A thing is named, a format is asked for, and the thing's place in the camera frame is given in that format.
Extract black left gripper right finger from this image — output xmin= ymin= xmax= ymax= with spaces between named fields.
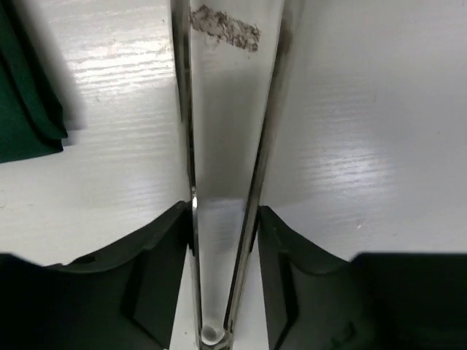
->
xmin=258 ymin=206 xmax=466 ymax=349

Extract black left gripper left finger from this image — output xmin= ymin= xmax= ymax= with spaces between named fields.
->
xmin=1 ymin=201 xmax=191 ymax=349

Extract silver metal tongs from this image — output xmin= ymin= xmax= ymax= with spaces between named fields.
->
xmin=170 ymin=1 xmax=305 ymax=349

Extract dark green cloth mat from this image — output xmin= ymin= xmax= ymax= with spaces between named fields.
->
xmin=1 ymin=1 xmax=68 ymax=163

